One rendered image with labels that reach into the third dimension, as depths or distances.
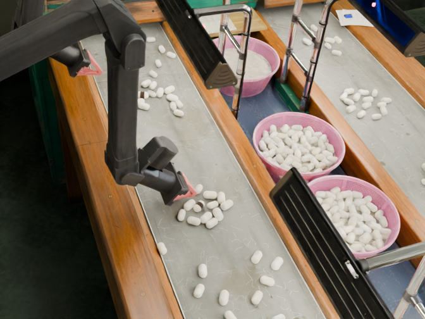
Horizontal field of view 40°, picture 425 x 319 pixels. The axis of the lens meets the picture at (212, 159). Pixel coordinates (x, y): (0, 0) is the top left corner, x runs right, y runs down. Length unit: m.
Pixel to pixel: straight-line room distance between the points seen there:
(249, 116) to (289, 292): 0.71
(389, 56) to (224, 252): 1.05
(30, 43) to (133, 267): 0.59
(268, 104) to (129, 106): 0.85
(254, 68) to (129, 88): 0.92
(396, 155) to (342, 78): 0.38
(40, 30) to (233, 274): 0.71
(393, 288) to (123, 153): 0.75
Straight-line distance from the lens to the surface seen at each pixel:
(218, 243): 1.44
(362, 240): 1.53
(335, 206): 1.58
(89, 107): 1.77
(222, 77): 1.38
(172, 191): 1.44
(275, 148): 1.70
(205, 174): 1.60
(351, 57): 2.17
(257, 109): 1.94
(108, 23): 1.02
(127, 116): 1.21
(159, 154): 1.36
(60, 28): 1.02
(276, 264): 1.40
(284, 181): 1.11
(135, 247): 1.40
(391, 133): 1.87
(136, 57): 1.07
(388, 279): 1.57
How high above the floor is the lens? 1.87
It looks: 43 degrees down
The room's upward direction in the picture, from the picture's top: 6 degrees clockwise
